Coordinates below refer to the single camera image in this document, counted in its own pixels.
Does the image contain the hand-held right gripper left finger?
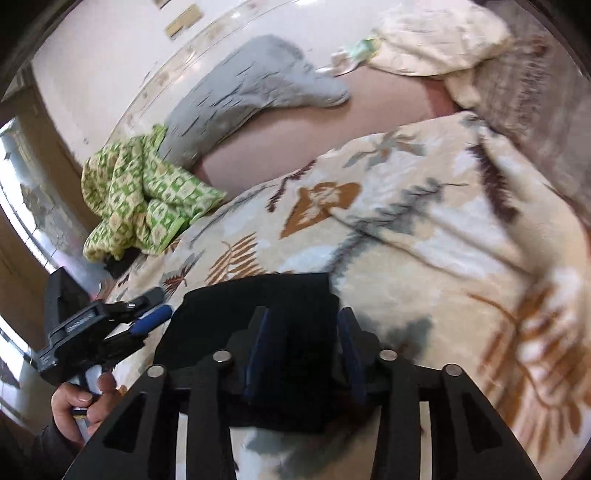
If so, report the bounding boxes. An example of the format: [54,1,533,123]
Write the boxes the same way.
[62,305,272,480]

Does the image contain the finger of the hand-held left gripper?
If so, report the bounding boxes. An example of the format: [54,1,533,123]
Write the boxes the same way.
[102,286,165,321]
[104,305,174,358]

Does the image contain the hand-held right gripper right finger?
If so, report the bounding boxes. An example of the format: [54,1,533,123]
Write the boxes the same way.
[336,306,544,480]

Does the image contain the black pants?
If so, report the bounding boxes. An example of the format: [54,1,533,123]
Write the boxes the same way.
[152,272,343,435]

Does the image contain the person's left forearm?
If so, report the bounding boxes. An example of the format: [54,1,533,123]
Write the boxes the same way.
[0,415,90,480]

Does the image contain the person's left hand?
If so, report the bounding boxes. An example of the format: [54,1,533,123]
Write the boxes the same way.
[51,371,118,446]

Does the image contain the dark cloth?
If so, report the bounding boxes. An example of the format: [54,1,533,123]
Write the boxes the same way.
[102,251,139,278]

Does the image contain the green checkered quilt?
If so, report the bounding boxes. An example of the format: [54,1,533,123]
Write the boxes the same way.
[81,124,228,262]

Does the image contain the leaf print blanket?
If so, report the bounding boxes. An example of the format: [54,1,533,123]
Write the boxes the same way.
[99,111,591,480]

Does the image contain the brown wooden cabinet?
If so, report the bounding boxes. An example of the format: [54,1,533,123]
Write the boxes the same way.
[0,62,93,370]

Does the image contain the pink bed sheet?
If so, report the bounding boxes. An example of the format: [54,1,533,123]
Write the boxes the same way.
[194,65,462,199]

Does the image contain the grey quilted pillow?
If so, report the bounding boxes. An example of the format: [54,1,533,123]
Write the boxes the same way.
[157,34,351,169]

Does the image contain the small green white packet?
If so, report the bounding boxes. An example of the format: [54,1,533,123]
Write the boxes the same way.
[331,37,378,75]

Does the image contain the brown striped cloth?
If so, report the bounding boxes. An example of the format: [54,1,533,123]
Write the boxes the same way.
[475,28,591,213]

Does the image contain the cream floral pillow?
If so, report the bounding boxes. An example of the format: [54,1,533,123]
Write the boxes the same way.
[367,0,515,112]

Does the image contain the tan wall plaque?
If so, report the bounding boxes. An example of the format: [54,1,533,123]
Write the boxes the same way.
[165,7,204,38]

